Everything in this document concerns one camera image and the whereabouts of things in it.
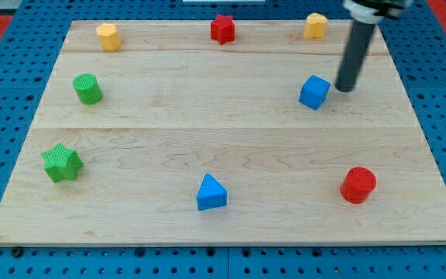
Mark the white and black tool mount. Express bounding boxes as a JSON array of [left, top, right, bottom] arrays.
[[342, 0, 413, 24]]

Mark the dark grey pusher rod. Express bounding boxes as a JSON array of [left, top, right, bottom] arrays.
[[334, 19, 375, 92]]

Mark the blue cube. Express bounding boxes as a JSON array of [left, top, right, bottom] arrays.
[[298, 75, 331, 110]]

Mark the yellow heart block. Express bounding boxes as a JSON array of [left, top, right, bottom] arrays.
[[303, 13, 328, 39]]

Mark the red star block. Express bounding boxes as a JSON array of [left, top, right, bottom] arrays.
[[210, 15, 235, 45]]

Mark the red cylinder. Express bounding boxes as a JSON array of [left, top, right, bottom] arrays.
[[340, 167, 377, 204]]

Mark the blue triangular prism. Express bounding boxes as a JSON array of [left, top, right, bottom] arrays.
[[196, 173, 228, 211]]

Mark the wooden board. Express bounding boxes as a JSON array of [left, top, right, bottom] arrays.
[[0, 20, 446, 247]]

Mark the yellow hexagon block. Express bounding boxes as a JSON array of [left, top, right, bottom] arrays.
[[96, 23, 122, 51]]

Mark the green cylinder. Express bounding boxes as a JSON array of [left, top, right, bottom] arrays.
[[72, 73, 103, 105]]

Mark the green star block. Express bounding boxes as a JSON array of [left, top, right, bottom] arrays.
[[41, 143, 83, 183]]

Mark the blue perforated base panel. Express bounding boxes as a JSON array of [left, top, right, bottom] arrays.
[[0, 0, 446, 278]]

